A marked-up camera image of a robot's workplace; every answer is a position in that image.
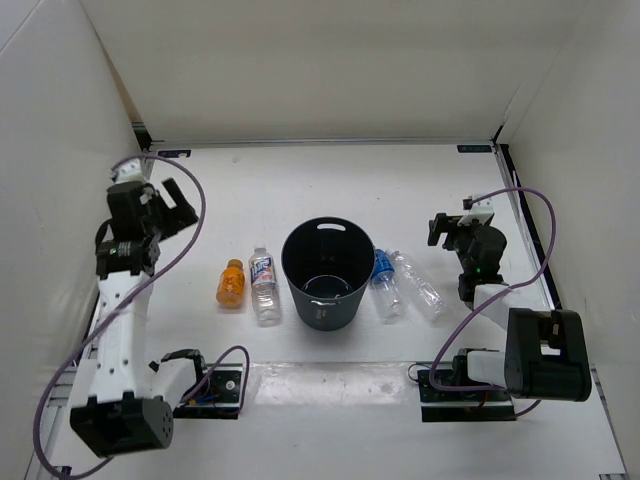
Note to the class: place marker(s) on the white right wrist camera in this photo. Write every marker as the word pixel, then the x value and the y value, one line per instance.
pixel 476 211

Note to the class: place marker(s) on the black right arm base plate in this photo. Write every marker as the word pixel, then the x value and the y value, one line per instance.
pixel 462 407

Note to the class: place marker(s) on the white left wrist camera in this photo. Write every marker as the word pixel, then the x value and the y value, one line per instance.
pixel 131 170

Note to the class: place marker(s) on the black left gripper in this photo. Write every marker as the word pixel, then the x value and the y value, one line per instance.
pixel 179 217

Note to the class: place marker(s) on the orange juice bottle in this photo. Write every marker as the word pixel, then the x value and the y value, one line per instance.
pixel 231 285

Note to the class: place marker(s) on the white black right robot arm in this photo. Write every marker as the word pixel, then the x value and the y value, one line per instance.
pixel 481 369

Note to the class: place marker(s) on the clear bottle blue label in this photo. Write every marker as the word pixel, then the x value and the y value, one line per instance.
pixel 388 298

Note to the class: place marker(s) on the dark logo sticker right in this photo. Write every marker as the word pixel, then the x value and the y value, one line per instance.
pixel 474 148

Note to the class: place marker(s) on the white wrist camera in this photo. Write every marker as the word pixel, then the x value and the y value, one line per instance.
pixel 131 170
pixel 476 211

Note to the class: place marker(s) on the dark logo sticker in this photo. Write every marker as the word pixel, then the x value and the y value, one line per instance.
pixel 174 154
pixel 474 148

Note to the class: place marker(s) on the clear bottle white red label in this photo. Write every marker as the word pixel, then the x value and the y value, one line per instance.
pixel 264 287

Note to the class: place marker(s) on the dark grey plastic bin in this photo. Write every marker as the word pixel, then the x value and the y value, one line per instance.
pixel 327 262

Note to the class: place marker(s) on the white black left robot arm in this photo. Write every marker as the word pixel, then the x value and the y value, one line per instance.
pixel 130 402

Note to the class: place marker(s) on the dark logo sticker left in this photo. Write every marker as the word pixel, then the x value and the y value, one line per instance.
pixel 174 154

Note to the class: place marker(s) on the clear unlabelled plastic bottle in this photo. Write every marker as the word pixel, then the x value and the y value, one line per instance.
pixel 418 287

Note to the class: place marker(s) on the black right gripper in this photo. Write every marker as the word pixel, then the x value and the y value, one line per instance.
pixel 441 224

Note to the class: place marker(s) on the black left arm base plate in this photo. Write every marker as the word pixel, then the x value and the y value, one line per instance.
pixel 220 398

